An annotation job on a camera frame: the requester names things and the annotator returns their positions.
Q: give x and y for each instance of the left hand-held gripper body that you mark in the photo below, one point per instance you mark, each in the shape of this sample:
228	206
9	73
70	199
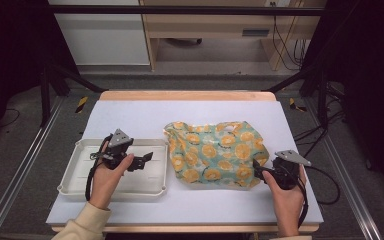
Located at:
120	140

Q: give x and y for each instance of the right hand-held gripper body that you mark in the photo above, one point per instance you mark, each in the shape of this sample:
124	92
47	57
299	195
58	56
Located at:
288	173

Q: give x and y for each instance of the white plastic tray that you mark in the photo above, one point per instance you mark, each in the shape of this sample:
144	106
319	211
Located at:
146	181

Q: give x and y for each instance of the orange print cloth bag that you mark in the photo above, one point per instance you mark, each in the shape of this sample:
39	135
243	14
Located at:
213	156

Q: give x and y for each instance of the person's right hand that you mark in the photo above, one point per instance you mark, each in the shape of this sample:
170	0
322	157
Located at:
288	203

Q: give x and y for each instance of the person's left hand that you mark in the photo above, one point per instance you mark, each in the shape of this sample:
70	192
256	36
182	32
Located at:
108	181

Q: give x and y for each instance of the yellow black tape strip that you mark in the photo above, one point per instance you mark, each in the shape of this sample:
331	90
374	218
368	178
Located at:
295	105
81	104

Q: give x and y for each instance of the white table mat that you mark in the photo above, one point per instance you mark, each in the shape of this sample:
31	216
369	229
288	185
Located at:
180	113

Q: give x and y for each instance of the wooden table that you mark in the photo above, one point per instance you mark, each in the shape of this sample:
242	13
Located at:
180	95

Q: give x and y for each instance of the black metal stand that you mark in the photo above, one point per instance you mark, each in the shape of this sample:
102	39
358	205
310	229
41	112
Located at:
321	100
45	96

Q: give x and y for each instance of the white cabinet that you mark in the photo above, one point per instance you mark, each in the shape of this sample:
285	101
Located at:
101	36

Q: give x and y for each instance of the light wooden desk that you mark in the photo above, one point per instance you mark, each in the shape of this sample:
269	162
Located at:
210	26

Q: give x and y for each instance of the aluminium floor rail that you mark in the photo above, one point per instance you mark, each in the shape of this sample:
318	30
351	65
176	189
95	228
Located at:
350	186
20	166

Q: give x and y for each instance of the black horizontal frame bar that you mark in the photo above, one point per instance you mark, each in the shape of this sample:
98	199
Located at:
180	10

